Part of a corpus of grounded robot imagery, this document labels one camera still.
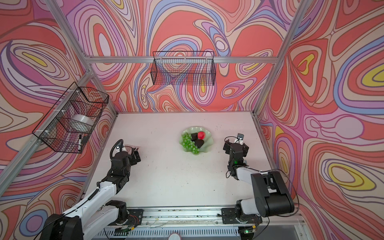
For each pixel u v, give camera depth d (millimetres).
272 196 431
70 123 702
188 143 930
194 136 981
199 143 981
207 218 743
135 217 731
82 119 736
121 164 646
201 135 981
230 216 732
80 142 719
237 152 683
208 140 1000
